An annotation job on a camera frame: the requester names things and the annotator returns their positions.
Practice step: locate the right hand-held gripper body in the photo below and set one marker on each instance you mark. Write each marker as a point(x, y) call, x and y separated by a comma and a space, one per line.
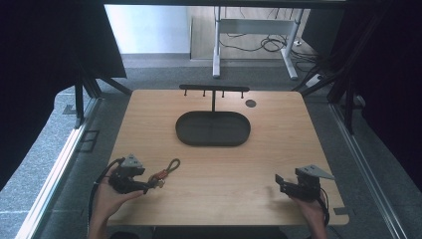
point(307, 184)

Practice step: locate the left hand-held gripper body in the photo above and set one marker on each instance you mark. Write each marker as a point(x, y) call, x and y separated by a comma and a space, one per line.
point(127, 172)

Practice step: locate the person's right hand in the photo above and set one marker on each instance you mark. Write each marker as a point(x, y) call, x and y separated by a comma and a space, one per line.
point(310, 209)

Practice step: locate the person's left hand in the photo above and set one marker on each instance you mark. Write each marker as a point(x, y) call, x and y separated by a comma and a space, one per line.
point(109, 199)

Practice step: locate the grey tape piece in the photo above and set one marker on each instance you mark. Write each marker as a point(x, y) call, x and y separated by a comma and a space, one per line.
point(340, 211)

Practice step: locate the black key stand with tray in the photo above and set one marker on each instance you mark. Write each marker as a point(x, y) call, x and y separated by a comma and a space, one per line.
point(213, 127)

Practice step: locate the round dark table grommet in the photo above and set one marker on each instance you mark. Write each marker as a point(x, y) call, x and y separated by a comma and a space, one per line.
point(251, 103)

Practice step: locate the black metal stand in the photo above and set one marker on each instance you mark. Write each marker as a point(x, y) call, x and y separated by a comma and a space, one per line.
point(79, 103)
point(349, 106)

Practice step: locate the white power strip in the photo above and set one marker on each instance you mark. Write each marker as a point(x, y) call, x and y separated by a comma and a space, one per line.
point(314, 80)

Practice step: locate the black curtain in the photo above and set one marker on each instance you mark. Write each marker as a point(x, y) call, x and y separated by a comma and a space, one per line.
point(391, 83)
point(49, 66)

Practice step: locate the aluminium rail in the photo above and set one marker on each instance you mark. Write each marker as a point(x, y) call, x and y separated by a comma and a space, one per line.
point(53, 176)
point(361, 166)

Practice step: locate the white metal desk frame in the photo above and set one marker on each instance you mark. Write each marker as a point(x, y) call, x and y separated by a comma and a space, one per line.
point(216, 49)

